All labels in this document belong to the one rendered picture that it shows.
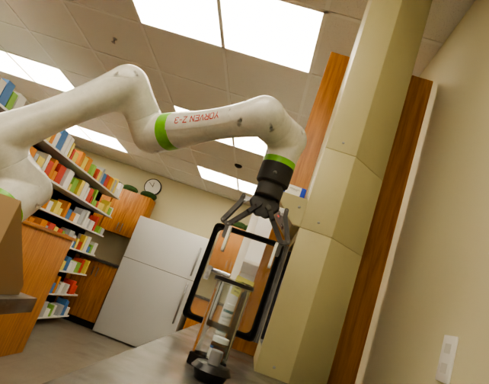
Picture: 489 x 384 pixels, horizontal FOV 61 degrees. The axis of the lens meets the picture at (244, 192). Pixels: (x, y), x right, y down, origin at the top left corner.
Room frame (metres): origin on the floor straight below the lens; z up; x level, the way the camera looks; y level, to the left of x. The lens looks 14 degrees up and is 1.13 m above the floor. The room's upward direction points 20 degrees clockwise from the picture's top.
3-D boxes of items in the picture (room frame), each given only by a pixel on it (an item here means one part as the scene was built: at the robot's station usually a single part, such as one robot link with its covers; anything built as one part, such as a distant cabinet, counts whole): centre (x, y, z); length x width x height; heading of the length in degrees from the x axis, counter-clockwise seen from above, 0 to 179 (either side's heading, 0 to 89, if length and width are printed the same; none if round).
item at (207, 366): (0.98, -0.06, 0.97); 0.09 x 0.09 x 0.07
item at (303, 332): (1.50, -0.35, 1.32); 0.32 x 0.25 x 0.77; 174
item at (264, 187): (1.12, -0.06, 1.40); 0.08 x 0.07 x 0.09; 84
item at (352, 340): (1.72, -0.41, 1.64); 0.49 x 0.03 x 1.40; 84
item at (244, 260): (1.70, -0.08, 1.19); 0.30 x 0.01 x 0.40; 77
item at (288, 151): (1.11, -0.06, 1.57); 0.13 x 0.11 x 0.14; 140
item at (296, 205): (1.52, -0.17, 1.46); 0.32 x 0.12 x 0.10; 174
